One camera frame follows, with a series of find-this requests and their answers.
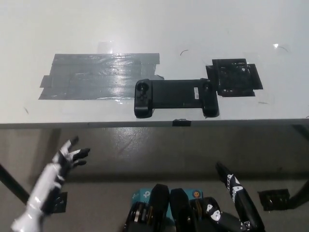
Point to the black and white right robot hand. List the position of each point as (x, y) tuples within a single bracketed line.
[(243, 200)]

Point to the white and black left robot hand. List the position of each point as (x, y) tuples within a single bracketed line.
[(64, 157)]

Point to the black mobile game controller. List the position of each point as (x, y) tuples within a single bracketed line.
[(173, 94)]

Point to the black robot torso teal tops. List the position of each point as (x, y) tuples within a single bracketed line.
[(177, 210)]

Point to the black floor tape patch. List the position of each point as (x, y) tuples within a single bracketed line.
[(274, 199), (60, 201)]

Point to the black table leg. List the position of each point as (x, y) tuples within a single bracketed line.
[(14, 184)]

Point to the small black tape strip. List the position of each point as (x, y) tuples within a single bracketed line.
[(181, 122)]

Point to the black square tape patch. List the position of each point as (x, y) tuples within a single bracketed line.
[(233, 77)]

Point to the grey duct tape patch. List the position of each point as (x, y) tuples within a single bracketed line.
[(96, 77)]

